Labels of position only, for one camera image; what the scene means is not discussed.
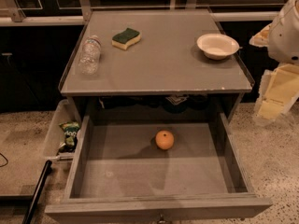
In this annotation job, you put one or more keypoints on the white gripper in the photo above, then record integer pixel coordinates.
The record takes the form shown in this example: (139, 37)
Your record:
(285, 36)

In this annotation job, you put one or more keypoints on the orange fruit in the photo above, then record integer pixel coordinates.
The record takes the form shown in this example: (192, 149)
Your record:
(164, 139)

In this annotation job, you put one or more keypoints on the grey cabinet with counter top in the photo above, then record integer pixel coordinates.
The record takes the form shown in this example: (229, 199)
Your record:
(165, 61)

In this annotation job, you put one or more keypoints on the open grey top drawer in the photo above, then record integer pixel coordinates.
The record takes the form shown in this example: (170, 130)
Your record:
(118, 174)

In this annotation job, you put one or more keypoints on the white bowl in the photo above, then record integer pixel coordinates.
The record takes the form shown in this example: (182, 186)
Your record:
(217, 46)

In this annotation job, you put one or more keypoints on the green and yellow sponge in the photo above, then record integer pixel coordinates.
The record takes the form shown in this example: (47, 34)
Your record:
(126, 38)

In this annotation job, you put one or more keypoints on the clear plastic water bottle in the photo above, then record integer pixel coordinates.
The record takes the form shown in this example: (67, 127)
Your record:
(90, 56)

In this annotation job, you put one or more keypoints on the green snack bag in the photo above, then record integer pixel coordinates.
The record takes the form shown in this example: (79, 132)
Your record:
(70, 130)

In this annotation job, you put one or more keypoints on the clear plastic bin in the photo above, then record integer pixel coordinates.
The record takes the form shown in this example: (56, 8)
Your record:
(55, 135)

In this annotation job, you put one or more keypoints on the black pole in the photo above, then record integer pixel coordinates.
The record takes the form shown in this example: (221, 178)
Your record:
(38, 190)

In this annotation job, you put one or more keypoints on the metal drawer handle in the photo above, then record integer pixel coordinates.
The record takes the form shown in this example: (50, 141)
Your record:
(161, 220)

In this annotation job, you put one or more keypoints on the white railing frame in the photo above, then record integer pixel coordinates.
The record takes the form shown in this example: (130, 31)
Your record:
(80, 10)

